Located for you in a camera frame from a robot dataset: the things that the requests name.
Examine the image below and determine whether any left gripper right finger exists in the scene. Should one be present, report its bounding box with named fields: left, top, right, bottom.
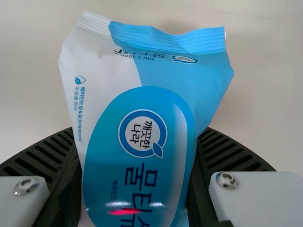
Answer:
left=186, top=128, right=303, bottom=227

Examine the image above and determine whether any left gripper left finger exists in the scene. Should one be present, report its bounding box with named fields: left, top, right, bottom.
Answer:
left=0, top=127, right=84, bottom=227

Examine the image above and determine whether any blue white wet wipes pack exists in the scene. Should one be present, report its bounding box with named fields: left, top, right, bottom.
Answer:
left=58, top=9, right=235, bottom=227

